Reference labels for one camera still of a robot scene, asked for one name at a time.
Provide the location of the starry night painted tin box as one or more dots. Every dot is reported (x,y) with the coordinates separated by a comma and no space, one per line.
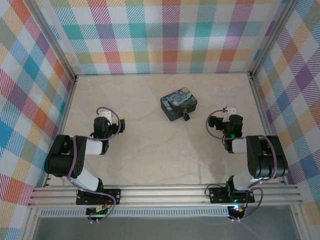
(178,100)

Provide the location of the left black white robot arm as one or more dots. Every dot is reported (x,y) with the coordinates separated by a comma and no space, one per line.
(57,160)

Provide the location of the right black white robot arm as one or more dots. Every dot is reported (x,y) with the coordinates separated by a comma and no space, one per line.
(265,160)

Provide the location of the left controller board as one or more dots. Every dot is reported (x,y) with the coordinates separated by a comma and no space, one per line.
(96,212)

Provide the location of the controller board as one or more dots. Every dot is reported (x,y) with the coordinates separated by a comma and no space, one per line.
(238,212)
(96,212)

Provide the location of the right controller board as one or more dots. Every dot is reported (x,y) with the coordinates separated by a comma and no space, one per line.
(238,212)

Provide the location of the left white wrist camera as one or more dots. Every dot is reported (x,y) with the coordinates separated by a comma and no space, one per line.
(105,113)

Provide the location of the aluminium table edge rail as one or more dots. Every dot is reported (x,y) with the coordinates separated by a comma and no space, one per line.
(65,117)
(260,110)

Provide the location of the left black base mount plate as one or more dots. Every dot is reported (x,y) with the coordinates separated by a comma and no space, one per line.
(115,196)

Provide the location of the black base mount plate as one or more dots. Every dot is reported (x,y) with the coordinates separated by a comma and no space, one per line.
(115,196)
(216,195)

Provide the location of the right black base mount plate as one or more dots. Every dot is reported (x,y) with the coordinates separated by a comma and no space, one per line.
(216,195)

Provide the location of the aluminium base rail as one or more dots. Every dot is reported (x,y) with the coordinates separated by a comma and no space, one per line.
(162,196)

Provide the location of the aluminium frame post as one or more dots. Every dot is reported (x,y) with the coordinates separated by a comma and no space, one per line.
(53,42)
(272,37)

